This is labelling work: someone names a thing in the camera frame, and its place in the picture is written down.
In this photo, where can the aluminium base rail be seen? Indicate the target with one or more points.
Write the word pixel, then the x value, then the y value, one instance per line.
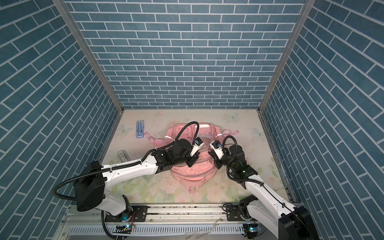
pixel 248 219

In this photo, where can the blue clear pencil case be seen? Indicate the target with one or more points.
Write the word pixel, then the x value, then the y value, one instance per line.
pixel 140 129

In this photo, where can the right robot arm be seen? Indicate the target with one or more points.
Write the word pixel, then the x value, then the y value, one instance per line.
pixel 270 201

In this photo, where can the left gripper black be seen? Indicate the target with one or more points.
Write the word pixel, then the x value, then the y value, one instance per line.
pixel 194 158

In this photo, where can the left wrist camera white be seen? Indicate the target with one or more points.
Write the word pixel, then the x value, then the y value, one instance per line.
pixel 197 144

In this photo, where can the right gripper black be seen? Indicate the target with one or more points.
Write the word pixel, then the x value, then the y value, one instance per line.
pixel 217 161

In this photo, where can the pink student backpack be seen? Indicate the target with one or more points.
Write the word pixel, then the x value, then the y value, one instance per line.
pixel 193 166

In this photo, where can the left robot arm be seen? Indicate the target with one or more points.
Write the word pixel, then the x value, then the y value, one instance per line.
pixel 92 189

